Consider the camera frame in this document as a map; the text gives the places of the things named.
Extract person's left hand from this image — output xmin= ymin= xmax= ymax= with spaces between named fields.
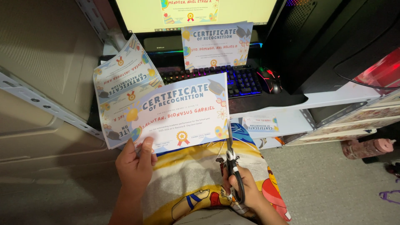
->
xmin=115 ymin=136 xmax=158 ymax=201

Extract person's right hand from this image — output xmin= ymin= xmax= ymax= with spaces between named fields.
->
xmin=222 ymin=165 xmax=270 ymax=210

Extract black handled scissors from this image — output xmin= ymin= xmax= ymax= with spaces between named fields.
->
xmin=216 ymin=118 xmax=245 ymax=205

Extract large printed certificate sheet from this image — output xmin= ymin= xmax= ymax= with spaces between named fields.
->
xmin=124 ymin=72 xmax=230 ymax=154

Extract cartoon print pillow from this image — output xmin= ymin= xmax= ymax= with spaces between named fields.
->
xmin=142 ymin=123 xmax=292 ymax=225

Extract small certificate on shelf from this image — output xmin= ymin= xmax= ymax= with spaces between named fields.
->
xmin=242 ymin=116 xmax=279 ymax=133

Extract black mouse pad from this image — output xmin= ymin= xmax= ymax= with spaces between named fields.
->
xmin=87 ymin=55 xmax=309 ymax=132

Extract backlit black keyboard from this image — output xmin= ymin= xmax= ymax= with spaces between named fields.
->
xmin=158 ymin=65 xmax=263 ymax=99

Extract black gaming mouse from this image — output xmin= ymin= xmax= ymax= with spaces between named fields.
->
xmin=256 ymin=66 xmax=283 ymax=94

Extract floral patterned box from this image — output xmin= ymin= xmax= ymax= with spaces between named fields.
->
xmin=284 ymin=89 xmax=400 ymax=147

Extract cut certificate with graduation cap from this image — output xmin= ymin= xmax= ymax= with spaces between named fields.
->
xmin=181 ymin=21 xmax=254 ymax=71

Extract pink water bottle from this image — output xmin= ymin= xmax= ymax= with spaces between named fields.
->
xmin=341 ymin=138 xmax=397 ymax=160

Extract curled sheet of certificates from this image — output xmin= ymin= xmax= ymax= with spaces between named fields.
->
xmin=93 ymin=34 xmax=165 ymax=150

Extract purple plastic hanger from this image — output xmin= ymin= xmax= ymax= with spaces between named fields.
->
xmin=379 ymin=190 xmax=400 ymax=205

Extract computer monitor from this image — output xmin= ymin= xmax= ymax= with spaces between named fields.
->
xmin=108 ymin=0 xmax=287 ymax=40

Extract black computer tower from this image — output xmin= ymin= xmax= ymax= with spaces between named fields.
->
xmin=262 ymin=0 xmax=400 ymax=95

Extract beige plastic drawer cabinet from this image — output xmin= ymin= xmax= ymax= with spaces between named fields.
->
xmin=0 ymin=0 xmax=121 ymax=180

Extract black cable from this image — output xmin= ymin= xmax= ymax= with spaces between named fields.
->
xmin=333 ymin=47 xmax=400 ymax=90

